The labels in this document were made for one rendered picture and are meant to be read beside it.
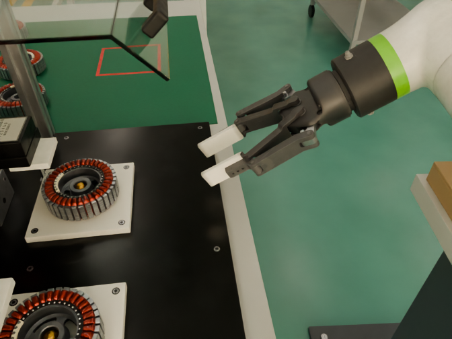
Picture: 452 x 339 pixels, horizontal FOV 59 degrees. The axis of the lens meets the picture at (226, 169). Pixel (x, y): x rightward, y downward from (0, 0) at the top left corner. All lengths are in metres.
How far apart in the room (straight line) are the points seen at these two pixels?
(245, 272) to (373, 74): 0.32
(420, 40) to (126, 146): 0.51
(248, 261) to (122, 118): 0.45
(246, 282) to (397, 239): 1.19
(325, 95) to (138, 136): 0.39
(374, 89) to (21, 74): 0.57
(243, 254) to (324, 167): 1.35
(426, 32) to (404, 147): 1.62
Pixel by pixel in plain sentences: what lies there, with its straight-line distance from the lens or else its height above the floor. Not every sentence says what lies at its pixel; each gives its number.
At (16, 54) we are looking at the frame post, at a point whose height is 0.95.
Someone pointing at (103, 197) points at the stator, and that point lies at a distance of 0.62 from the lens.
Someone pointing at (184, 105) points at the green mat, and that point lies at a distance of 0.91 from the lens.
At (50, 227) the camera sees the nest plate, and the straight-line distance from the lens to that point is 0.65.
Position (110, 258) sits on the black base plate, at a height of 0.77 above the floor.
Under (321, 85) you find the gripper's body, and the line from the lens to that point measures 0.57.
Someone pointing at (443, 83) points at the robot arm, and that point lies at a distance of 0.54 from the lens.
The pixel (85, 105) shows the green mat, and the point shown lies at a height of 0.75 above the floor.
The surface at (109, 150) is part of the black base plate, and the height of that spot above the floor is 0.77.
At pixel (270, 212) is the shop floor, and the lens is 1.68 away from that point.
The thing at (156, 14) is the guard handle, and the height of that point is 1.06.
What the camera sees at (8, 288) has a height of 0.88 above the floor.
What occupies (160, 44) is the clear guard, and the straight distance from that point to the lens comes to 0.54.
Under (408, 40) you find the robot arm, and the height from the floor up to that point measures 1.03.
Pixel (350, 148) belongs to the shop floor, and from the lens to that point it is 2.07.
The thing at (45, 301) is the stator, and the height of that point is 0.82.
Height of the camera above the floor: 1.24
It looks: 42 degrees down
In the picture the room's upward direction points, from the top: straight up
